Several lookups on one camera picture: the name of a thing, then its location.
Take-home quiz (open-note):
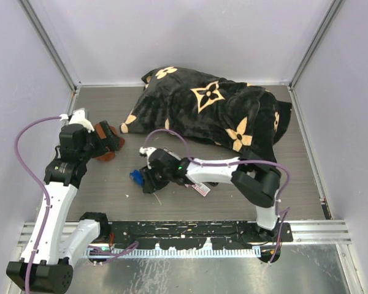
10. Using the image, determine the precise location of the blue stapler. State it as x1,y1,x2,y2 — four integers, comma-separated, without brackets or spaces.
129,170,144,187

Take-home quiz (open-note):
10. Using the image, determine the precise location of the red white staples box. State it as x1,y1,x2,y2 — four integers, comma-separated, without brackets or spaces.
192,183,210,197

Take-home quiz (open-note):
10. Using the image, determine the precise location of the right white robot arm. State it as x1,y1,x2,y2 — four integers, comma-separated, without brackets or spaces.
139,147,281,241

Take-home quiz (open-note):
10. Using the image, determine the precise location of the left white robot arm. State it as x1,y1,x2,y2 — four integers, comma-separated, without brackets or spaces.
6,121,125,293

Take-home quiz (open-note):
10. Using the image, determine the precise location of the brown folded cloth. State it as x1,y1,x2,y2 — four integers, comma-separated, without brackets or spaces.
94,121,125,162

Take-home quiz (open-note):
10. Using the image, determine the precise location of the black floral plush blanket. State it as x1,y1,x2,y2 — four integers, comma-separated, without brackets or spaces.
120,66,292,162

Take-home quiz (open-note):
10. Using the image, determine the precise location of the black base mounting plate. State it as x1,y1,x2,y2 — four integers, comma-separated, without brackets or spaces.
91,220,293,251

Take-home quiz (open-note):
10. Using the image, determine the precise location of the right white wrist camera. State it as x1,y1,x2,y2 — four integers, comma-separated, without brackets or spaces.
139,147,156,157

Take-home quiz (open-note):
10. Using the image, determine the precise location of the slotted cable duct rail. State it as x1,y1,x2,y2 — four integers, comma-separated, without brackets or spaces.
85,247,261,258

